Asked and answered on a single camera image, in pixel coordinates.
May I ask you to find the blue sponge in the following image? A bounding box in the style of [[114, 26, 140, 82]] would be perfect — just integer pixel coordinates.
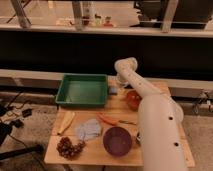
[[109, 87, 118, 95]]

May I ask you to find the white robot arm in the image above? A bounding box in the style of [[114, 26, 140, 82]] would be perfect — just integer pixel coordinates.
[[114, 57, 188, 171]]

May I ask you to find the red bowl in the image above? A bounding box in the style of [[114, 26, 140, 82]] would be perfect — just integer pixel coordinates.
[[125, 90, 142, 110]]

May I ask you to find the purple bowl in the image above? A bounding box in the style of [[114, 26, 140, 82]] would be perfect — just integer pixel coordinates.
[[103, 126, 132, 157]]

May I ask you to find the green plastic tray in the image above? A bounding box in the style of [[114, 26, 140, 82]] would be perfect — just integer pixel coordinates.
[[55, 74, 108, 108]]

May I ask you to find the orange carrot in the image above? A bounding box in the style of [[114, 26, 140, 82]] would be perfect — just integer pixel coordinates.
[[97, 113, 118, 126]]

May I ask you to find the wooden folding table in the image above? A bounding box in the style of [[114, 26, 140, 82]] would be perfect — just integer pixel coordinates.
[[44, 76, 196, 168]]

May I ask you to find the light blue cloth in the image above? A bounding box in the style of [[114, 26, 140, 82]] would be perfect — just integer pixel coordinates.
[[75, 119, 102, 141]]

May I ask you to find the yellow banana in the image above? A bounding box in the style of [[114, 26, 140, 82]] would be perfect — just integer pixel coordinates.
[[57, 112, 75, 135]]

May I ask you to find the bunch of red grapes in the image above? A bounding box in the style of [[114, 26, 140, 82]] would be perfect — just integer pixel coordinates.
[[56, 137, 85, 160]]

